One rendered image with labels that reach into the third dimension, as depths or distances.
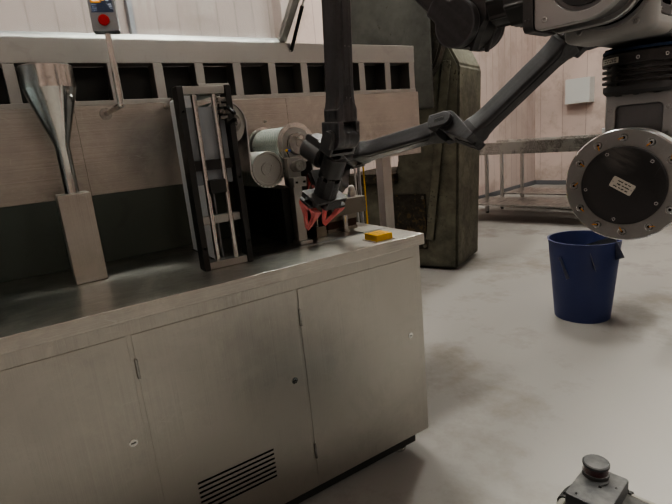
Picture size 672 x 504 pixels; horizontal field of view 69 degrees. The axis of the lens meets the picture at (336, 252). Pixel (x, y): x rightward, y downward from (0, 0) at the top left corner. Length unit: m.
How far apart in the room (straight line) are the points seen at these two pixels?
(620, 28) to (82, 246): 1.43
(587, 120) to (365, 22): 6.17
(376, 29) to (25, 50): 2.90
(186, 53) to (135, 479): 1.43
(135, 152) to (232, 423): 1.01
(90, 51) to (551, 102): 8.84
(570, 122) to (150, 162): 8.65
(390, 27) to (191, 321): 3.24
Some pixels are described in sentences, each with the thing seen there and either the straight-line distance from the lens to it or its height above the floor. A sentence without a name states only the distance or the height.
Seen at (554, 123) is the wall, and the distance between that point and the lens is 9.99.
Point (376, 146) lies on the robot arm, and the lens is 1.55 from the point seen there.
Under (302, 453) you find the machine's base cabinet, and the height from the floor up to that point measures 0.25.
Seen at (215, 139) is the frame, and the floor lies 1.29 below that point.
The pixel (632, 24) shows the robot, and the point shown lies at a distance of 0.90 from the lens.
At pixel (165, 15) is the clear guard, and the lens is 1.98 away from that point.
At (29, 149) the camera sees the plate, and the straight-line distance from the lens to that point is 1.89.
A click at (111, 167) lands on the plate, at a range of 1.91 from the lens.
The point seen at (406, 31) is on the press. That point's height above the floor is 1.99.
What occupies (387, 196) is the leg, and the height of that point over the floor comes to 0.92.
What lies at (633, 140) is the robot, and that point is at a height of 1.21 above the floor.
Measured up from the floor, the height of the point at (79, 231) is 1.06.
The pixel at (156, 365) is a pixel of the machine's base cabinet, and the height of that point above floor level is 0.71.
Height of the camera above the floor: 1.27
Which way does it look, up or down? 13 degrees down
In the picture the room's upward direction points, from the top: 5 degrees counter-clockwise
